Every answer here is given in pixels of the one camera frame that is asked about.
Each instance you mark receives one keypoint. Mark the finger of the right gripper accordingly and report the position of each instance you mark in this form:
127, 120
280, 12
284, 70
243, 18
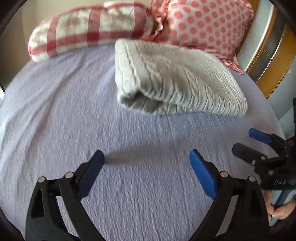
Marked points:
247, 154
274, 141

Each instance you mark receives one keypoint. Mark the lilac bed sheet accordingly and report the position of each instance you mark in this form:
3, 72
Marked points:
56, 114

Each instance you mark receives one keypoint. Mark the beige cable-knit sweater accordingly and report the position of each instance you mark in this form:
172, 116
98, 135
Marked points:
165, 79

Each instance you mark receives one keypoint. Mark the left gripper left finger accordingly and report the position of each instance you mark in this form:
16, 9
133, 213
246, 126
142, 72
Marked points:
55, 211

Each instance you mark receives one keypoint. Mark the red checked pillow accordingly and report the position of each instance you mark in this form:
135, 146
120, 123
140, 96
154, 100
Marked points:
89, 26

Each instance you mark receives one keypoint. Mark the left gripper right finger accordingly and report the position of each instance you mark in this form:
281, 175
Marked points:
249, 219

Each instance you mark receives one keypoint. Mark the wooden wardrobe with shelves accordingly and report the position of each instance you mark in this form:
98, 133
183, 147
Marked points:
267, 52

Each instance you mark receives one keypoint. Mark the person's right hand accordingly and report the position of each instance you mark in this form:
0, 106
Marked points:
281, 212

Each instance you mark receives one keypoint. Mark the pink polka dot pillow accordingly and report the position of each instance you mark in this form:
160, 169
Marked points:
216, 27

